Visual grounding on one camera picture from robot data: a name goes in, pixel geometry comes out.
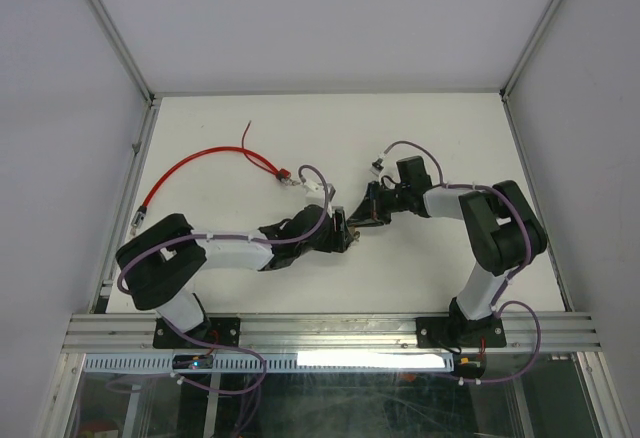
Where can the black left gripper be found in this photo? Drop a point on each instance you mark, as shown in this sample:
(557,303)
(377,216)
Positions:
(339,237)

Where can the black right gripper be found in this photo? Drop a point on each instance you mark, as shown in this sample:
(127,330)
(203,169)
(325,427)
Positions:
(370,211)

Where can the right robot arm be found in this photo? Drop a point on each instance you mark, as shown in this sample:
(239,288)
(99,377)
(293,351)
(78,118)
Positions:
(503,231)

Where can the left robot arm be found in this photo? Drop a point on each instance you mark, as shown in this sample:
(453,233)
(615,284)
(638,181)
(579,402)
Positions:
(157,265)

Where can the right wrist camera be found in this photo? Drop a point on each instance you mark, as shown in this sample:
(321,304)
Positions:
(377,166)

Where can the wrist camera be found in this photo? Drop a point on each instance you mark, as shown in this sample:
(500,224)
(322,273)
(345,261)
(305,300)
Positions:
(377,166)
(316,194)

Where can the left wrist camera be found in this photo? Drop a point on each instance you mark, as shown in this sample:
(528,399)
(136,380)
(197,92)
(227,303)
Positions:
(316,194)

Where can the red cable lock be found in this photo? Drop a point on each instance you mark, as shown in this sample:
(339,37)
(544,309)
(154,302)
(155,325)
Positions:
(215,165)

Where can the white slotted cable duct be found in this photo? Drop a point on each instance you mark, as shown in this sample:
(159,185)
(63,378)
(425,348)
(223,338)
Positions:
(299,362)

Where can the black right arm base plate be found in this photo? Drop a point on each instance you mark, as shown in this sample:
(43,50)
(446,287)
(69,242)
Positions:
(451,333)

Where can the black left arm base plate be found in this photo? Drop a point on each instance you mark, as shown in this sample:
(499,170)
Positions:
(215,330)

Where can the aluminium mounting rail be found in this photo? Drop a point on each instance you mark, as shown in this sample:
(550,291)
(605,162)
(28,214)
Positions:
(516,332)

